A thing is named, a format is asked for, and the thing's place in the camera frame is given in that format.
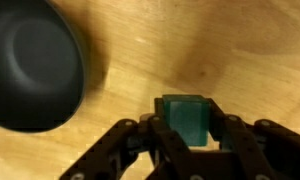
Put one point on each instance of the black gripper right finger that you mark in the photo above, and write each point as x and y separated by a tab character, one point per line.
265	149

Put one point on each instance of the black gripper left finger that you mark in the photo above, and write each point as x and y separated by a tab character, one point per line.
120	146

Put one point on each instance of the green block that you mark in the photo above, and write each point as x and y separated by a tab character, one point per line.
189	116

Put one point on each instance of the black bowl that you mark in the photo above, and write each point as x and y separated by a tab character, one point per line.
42	71

